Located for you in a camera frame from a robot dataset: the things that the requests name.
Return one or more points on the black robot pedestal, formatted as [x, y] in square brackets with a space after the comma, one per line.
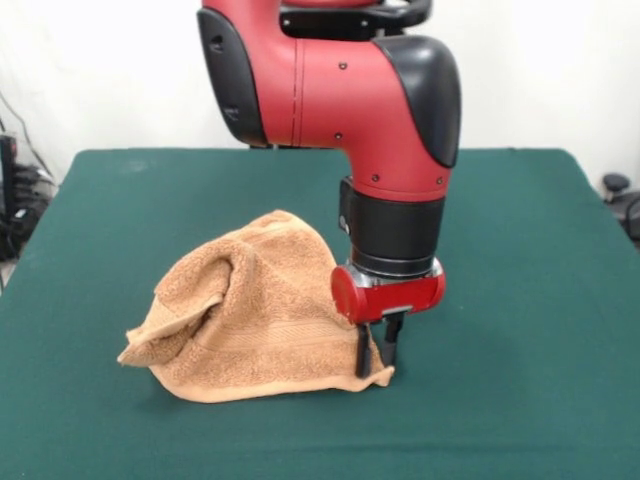
[360, 20]

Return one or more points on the dark green table cloth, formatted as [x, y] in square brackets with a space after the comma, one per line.
[500, 325]

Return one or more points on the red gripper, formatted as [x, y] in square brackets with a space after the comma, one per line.
[395, 300]

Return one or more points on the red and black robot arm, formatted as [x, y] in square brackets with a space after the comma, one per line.
[330, 90]

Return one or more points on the tan terry cloth towel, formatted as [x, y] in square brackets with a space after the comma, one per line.
[270, 330]

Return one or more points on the black electronics box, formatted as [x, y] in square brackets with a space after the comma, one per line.
[7, 200]

